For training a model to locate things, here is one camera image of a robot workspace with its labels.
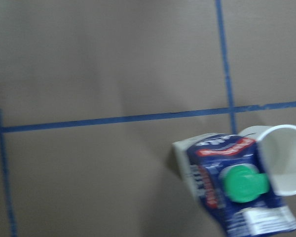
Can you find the blue white milk carton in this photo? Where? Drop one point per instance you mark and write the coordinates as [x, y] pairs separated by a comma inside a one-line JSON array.
[[224, 174]]

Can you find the white smiley mug black handle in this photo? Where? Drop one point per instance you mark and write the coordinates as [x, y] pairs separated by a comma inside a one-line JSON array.
[[277, 152]]

